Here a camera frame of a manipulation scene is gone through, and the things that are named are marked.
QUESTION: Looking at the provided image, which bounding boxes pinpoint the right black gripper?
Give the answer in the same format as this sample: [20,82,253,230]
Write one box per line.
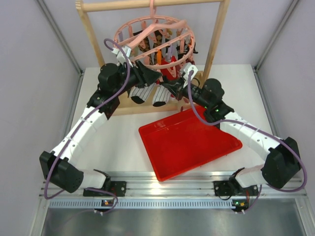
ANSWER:
[163,76,211,110]

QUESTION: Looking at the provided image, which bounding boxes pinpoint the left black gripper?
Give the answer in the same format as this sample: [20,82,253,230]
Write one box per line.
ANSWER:
[112,59,162,96]

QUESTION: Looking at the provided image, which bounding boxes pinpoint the pink round clip hanger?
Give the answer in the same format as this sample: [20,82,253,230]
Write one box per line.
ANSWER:
[114,0,197,81]

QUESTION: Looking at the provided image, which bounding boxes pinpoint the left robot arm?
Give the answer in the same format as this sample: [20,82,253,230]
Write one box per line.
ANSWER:
[39,62,162,195]

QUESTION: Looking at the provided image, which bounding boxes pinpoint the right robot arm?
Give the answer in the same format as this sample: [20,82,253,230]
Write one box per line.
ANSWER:
[162,78,304,195]

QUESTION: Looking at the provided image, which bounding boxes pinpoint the red santa sock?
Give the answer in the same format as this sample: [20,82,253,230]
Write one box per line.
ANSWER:
[160,56,180,81]

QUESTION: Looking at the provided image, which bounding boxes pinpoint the maroon striped beige sock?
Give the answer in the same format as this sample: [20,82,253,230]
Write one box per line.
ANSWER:
[178,61,193,112]

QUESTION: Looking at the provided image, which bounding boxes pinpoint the black white striped sock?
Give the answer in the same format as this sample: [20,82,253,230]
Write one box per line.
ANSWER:
[179,40,199,56]

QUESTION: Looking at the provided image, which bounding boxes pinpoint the black yellow argyle sock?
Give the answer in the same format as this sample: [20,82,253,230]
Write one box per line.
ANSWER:
[138,29,173,65]

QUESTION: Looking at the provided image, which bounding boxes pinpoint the red plastic tray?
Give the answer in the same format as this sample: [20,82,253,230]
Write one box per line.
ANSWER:
[138,109,243,182]

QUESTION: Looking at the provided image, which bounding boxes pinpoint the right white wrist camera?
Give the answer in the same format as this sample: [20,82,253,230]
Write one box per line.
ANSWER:
[180,62,198,81]

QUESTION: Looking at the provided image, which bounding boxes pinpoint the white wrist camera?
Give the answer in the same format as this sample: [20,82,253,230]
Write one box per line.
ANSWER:
[180,62,198,81]
[112,46,133,67]

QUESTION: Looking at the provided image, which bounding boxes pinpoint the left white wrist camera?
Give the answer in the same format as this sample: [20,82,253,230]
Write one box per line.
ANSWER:
[112,46,133,67]

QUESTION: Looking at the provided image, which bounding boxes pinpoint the wooden hanger rack frame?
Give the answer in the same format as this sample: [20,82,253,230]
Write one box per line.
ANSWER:
[75,0,231,117]

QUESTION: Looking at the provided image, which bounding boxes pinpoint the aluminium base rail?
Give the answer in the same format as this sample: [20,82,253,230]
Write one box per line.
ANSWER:
[48,172,307,210]

